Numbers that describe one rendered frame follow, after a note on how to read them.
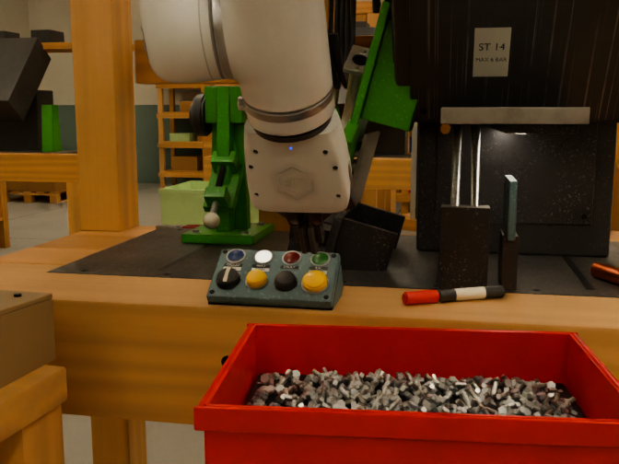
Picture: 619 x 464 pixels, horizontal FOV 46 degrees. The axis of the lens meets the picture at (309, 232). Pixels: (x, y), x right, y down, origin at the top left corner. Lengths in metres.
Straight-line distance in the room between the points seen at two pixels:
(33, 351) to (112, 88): 0.81
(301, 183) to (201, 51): 0.17
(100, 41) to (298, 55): 0.98
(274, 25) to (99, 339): 0.48
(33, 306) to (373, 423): 0.44
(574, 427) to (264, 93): 0.36
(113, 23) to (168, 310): 0.81
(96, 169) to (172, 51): 0.97
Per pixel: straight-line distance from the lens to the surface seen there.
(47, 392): 0.84
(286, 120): 0.65
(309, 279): 0.85
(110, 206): 1.57
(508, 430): 0.53
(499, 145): 1.20
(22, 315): 0.83
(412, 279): 1.01
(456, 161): 1.00
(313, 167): 0.70
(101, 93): 1.57
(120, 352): 0.93
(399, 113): 1.04
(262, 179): 0.72
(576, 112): 0.86
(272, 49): 0.62
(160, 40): 0.63
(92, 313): 0.93
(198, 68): 0.64
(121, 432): 1.71
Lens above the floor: 1.12
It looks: 9 degrees down
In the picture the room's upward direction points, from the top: straight up
